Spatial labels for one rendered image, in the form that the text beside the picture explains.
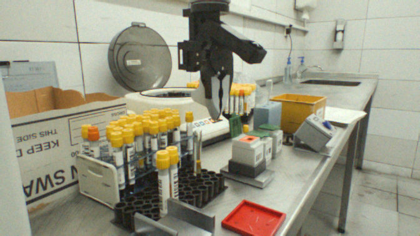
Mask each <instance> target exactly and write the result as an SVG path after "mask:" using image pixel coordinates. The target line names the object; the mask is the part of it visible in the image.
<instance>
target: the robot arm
mask: <svg viewBox="0 0 420 236"><path fill-rule="evenodd" d="M189 2H190V4H192V5H190V7H191V8H188V9H182V16H183V17H188V18H189V40H183V42H177V58H178V70H184V71H186V72H197V71H200V78H199V87H198V88H197V89H195V90H193V91H192V92H191V99H192V100H193V101H194V102H197V103H198V104H201V105H202V106H206V107H207V109H208V112H209V115H210V116H211V119H212V121H217V120H218V119H219V117H220V115H221V114H222V112H223V109H224V106H225V104H226V103H227V101H228V96H229V94H230V91H231V86H232V82H233V72H234V70H233V60H234V59H233V53H235V54H237V55H238V56H239V57H240V59H242V60H243V61H244V62H246V63H248V64H260V63H262V61H263V59H264V58H265V56H266V54H267V53H268V52H267V51H266V50H265V49H263V47H262V45H260V44H258V43H257V42H255V41H251V40H249V39H248V38H247V37H246V36H243V35H242V34H241V33H239V32H237V31H236V30H235V29H233V28H231V26H229V25H227V24H226V23H225V22H222V21H220V16H224V15H228V14H229V4H230V3H231V0H189ZM180 50H182V61H183V64H180ZM218 72H220V74H219V73H218Z"/></svg>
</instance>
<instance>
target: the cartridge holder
mask: <svg viewBox="0 0 420 236"><path fill-rule="evenodd" d="M219 173H220V174H224V175H225V177H229V178H231V179H236V180H239V181H241V182H244V183H247V184H251V185H255V186H256V187H260V188H264V187H265V186H266V185H267V184H268V183H269V182H270V181H271V179H272V178H274V177H275V171H272V170H270V169H267V168H266V158H263V159H262V160H261V161H260V162H259V163H258V164H256V165H255V166H252V165H248V164H243V163H240V162H238V161H235V160H232V158H231V159H229V160H228V165H226V166H225V167H222V168H221V169H220V171H219Z"/></svg>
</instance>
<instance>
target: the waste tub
mask: <svg viewBox="0 0 420 236"><path fill-rule="evenodd" d="M326 98H328V97H324V96H310V95H303V94H288V93H284V94H281V95H278V96H274V97H270V99H269V101H270V102H282V107H281V128H280V130H281V131H282V132H283V134H292V133H296V132H297V131H298V129H299V127H300V126H301V124H303V123H304V121H305V120H306V118H307V117H309V116H310V115H312V114H313V113H315V114H316V115H318V116H319V117H321V118H322V119H323V120H324V117H325V110H326Z"/></svg>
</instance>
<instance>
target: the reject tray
mask: <svg viewBox="0 0 420 236"><path fill-rule="evenodd" d="M285 219H286V213H284V212H280V211H277V210H274V209H270V208H268V207H266V206H263V205H259V204H256V203H254V202H250V201H247V200H243V201H242V202H241V203H240V204H239V205H237V206H236V207H235V208H234V210H232V211H231V212H230V213H229V214H228V215H227V216H226V218H225V219H224V220H222V221H221V227H222V228H225V229H228V230H230V231H233V232H236V233H238V234H239V235H242V236H275V235H276V233H277V231H278V230H279V229H280V228H281V226H282V224H283V222H284V221H285Z"/></svg>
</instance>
